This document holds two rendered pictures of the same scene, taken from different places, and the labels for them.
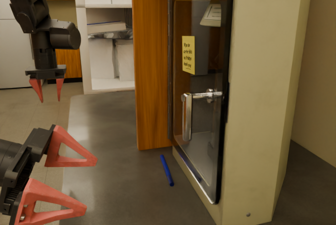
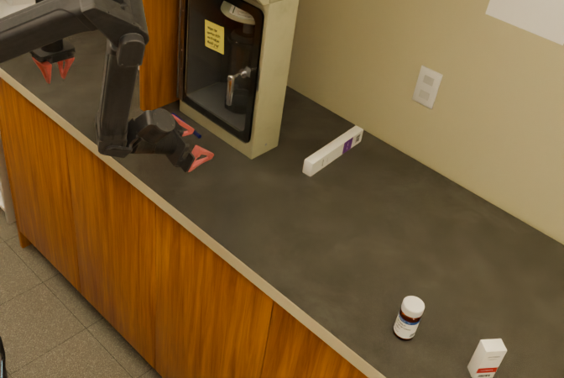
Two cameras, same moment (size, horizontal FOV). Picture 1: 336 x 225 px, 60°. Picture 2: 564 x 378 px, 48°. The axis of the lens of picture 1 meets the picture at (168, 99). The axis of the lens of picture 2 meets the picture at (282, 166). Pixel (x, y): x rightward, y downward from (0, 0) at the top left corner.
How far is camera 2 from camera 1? 122 cm
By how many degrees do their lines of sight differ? 37
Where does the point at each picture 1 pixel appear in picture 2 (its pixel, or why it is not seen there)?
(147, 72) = (154, 39)
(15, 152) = (174, 134)
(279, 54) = (285, 45)
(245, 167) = (265, 115)
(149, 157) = not seen: hidden behind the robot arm
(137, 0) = not seen: outside the picture
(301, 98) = not seen: hidden behind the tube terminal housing
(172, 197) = (206, 145)
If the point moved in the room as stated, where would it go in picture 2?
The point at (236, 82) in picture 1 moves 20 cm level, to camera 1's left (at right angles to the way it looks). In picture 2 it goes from (264, 66) to (193, 79)
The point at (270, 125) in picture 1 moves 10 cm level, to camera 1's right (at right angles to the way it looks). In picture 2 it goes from (279, 86) to (310, 81)
